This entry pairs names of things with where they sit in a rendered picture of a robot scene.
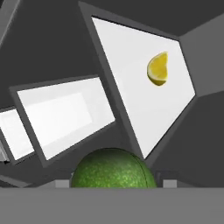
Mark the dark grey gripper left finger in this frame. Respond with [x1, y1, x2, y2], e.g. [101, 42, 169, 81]
[43, 172, 74, 189]

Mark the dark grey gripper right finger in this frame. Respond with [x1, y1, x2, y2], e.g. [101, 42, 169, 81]
[153, 171, 191, 189]

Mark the green avocado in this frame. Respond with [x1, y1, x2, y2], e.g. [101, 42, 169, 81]
[70, 147, 158, 189]

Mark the small white freezer drawer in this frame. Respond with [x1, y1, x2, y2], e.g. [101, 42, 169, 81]
[0, 108, 36, 161]

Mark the large white freezer shelf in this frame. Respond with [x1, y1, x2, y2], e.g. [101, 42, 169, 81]
[91, 16, 197, 160]

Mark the yellow lemon wedge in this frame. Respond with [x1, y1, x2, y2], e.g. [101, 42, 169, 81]
[146, 51, 169, 87]

